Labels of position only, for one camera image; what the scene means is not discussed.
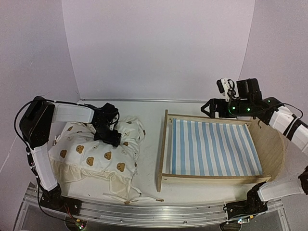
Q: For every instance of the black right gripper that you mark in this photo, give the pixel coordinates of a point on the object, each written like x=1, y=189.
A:
x=220, y=102

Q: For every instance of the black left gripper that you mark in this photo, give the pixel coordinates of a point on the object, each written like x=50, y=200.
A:
x=114, y=139

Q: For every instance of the bear print cushion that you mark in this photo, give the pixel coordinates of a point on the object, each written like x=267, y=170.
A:
x=76, y=155

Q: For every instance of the wooden pet bed frame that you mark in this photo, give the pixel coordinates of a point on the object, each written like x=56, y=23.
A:
x=268, y=143

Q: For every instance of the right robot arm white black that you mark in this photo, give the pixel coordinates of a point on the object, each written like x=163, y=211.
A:
x=244, y=98

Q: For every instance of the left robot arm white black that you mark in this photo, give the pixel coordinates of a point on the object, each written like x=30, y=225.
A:
x=33, y=129

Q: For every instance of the blue white striped mattress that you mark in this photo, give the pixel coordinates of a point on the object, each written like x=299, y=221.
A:
x=213, y=150

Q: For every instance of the small circuit board with leds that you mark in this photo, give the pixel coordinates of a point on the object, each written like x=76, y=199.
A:
x=74, y=224

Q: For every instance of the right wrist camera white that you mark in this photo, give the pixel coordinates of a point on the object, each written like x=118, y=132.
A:
x=226, y=88

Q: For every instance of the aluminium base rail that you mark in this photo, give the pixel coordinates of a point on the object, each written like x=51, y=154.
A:
x=144, y=215

